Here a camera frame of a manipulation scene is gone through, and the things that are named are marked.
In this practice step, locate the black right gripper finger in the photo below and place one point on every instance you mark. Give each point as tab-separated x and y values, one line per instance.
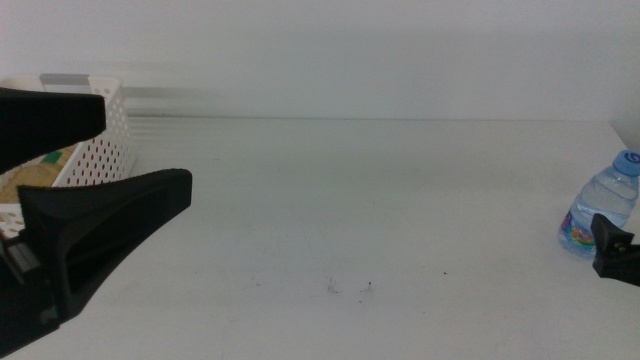
622	267
607	235

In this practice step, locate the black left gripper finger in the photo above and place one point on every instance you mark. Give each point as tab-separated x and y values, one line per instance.
110	225
45	125

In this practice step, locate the clear water bottle blue cap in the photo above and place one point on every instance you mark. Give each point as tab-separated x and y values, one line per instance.
605	195

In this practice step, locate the yellow tea bottle white cap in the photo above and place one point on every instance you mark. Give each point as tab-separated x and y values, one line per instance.
30	177

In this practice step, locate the white perforated plastic basket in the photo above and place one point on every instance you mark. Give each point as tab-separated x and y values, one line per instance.
112	100

